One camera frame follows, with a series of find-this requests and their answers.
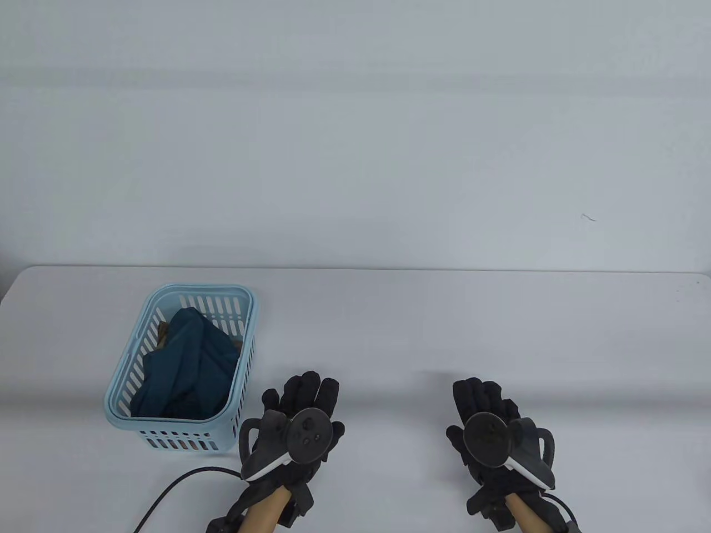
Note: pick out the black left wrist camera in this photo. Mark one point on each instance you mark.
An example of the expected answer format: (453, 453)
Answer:
(297, 505)

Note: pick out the dark grey hand controller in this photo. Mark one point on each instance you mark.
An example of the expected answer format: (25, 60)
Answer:
(305, 436)
(489, 438)

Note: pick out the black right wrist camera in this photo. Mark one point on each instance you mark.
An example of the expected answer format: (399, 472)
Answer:
(500, 519)

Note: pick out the dark teal shorts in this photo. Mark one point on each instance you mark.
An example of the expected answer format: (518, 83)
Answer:
(183, 366)

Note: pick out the person's right hand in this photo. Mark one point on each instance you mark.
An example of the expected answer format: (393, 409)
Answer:
(480, 397)

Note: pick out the dark grey left hand controller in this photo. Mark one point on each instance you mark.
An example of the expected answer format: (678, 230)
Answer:
(305, 436)

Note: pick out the person's left hand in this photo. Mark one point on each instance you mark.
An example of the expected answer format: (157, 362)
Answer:
(303, 391)

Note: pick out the dark grey right hand controller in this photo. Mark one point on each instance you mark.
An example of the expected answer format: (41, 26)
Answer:
(489, 438)

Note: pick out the light blue plastic basket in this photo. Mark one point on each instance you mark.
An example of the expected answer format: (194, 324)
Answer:
(128, 400)

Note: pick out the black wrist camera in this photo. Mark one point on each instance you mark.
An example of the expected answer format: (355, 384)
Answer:
(500, 519)
(297, 505)

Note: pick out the brown crumpled garment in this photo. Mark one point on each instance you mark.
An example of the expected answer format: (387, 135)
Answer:
(164, 333)

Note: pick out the person's right forearm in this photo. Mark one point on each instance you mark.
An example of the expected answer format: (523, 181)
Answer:
(527, 516)

